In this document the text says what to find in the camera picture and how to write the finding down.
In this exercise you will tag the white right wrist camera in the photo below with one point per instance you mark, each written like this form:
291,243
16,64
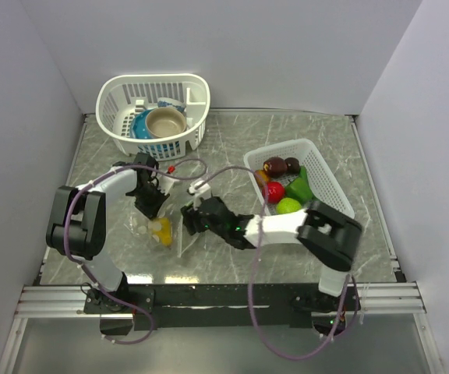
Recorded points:
199,190

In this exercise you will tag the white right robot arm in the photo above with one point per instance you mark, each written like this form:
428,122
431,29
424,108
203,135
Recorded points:
330,235

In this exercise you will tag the clear polka dot zip bag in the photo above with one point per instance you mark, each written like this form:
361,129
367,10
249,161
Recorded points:
181,240

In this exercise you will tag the yellow fake fruit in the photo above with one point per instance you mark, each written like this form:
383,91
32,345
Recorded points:
161,231

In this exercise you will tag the dark maroon fake fig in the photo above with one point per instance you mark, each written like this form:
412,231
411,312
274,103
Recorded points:
275,167

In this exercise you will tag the aluminium frame rail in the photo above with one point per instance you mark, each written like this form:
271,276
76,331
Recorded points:
359,301

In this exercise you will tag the beige bowl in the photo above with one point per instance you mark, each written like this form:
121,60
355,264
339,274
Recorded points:
165,122

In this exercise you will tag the green fake bell pepper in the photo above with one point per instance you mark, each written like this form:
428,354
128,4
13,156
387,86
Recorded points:
299,188

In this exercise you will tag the red fake fruit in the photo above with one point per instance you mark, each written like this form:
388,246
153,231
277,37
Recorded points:
273,191

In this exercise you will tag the blue white patterned cup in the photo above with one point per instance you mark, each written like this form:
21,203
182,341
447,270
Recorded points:
167,102

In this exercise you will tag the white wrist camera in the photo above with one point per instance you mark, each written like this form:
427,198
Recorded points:
166,183
199,190

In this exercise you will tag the green fake apple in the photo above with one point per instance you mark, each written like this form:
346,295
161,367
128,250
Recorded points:
288,205

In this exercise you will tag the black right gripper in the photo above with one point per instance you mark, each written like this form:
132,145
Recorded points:
189,214

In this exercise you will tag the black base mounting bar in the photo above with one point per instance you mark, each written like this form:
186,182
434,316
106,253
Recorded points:
211,305

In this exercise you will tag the teal plate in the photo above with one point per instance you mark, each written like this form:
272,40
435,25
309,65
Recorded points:
139,130

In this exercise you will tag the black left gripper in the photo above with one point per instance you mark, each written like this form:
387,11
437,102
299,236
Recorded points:
151,211

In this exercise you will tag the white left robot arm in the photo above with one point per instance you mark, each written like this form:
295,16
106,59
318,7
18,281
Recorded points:
77,226

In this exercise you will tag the white rectangular mesh basket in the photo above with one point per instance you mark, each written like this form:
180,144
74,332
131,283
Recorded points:
322,181

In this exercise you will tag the brown fake kiwi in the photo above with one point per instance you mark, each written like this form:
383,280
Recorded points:
261,178

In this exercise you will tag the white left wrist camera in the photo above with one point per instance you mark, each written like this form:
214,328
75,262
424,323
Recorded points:
166,183

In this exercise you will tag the dark purple fake plum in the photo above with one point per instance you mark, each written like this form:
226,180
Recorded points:
293,166

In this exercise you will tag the white oval dish rack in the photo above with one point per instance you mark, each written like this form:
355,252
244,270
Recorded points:
122,98

